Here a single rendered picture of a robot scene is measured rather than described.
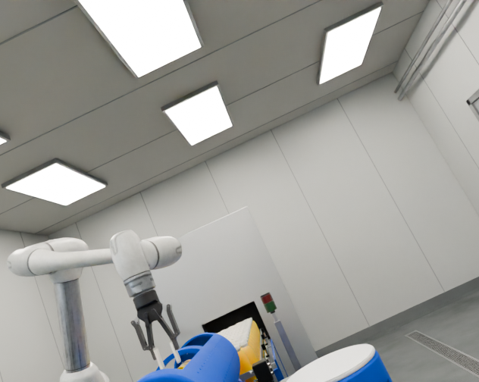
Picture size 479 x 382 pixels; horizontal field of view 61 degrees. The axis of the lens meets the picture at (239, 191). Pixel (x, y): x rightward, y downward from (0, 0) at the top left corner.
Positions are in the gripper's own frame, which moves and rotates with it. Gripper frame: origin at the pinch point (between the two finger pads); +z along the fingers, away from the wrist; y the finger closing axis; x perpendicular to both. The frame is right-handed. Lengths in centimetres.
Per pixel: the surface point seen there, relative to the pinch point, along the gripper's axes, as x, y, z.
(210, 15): 157, 88, -216
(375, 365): -16, 54, 24
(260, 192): 484, 93, -132
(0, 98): 150, -88, -216
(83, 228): 505, -185, -202
